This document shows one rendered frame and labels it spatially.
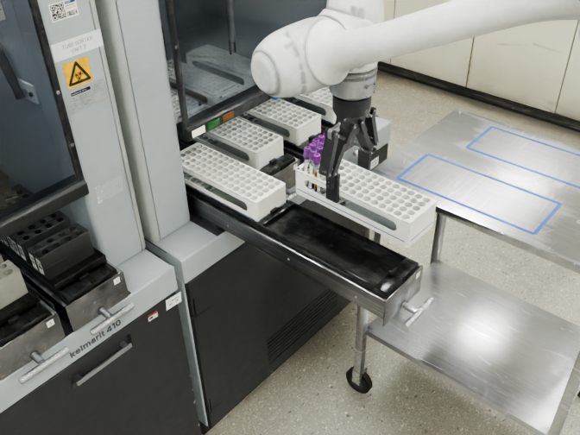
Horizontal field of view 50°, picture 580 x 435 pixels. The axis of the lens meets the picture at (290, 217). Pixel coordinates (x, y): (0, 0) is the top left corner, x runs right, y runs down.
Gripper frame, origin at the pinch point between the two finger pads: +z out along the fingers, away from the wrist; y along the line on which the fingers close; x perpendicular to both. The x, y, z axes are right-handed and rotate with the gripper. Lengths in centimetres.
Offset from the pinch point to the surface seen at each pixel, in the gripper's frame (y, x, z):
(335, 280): -15.5, -9.1, 12.3
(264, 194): -10.4, 15.0, 4.9
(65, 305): -56, 25, 11
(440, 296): 44, -5, 63
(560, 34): 219, 38, 42
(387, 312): -14.4, -21.2, 14.4
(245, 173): -7.3, 24.2, 4.9
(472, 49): 219, 82, 61
